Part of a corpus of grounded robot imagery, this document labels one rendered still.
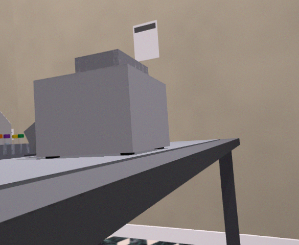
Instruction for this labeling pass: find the small tube with violet cap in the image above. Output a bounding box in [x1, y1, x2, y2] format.
[4, 134, 10, 144]

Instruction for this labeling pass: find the grey bench mat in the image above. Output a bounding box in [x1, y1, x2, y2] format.
[0, 139, 220, 190]

